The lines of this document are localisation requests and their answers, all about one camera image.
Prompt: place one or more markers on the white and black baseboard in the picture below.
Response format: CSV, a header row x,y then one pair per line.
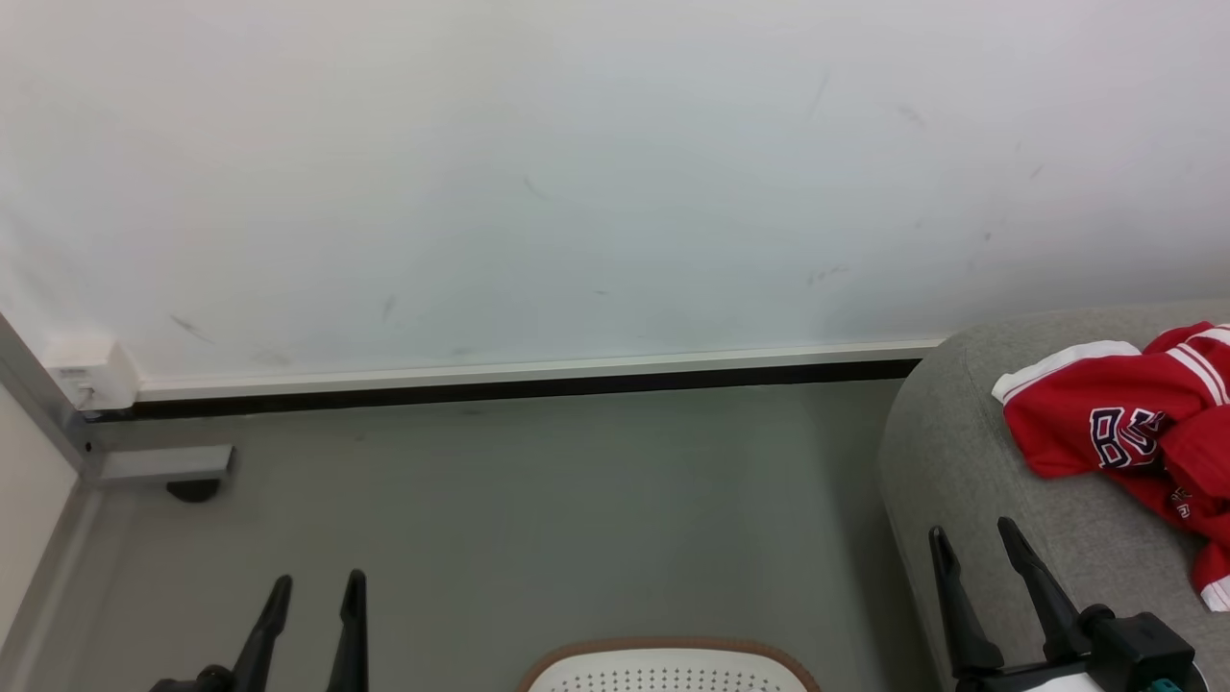
x,y
528,377

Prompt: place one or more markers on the grey fabric sofa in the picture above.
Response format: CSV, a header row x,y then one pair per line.
x,y
961,461

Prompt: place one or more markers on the beige partition panel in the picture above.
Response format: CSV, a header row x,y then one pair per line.
x,y
29,490

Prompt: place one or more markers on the grey metal partition frame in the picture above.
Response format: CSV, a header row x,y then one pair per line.
x,y
159,463

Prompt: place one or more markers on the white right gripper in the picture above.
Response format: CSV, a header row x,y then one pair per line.
x,y
1038,680

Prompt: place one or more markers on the red basketball jersey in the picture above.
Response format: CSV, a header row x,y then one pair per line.
x,y
1076,413

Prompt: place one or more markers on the black round frame foot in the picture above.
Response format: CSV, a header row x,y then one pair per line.
x,y
194,490

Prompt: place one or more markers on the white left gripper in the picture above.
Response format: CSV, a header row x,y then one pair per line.
x,y
197,680

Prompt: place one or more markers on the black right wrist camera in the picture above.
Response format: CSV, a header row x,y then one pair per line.
x,y
1139,649

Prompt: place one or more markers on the white laundry basket brown rim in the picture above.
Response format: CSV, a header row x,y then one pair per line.
x,y
668,668

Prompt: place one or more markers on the white wall box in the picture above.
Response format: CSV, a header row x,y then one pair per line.
x,y
91,373

